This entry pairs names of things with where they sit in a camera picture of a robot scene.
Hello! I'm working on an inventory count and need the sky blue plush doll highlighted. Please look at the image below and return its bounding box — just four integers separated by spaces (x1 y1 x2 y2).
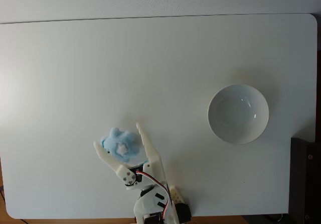
100 127 149 166

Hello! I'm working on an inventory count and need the white ceramic bowl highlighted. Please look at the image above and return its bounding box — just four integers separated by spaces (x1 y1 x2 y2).
207 84 270 146

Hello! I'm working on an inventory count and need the black table clamp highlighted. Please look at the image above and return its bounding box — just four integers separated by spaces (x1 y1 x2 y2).
175 201 193 222

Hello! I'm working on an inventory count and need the black cabinet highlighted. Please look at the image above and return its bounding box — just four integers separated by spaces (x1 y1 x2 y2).
288 137 321 224

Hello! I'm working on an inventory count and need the thin gripper servo cable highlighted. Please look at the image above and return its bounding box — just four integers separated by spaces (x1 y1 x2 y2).
135 170 174 218

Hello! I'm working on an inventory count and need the black floor cable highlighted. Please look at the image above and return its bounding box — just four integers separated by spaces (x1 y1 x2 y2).
0 185 6 209

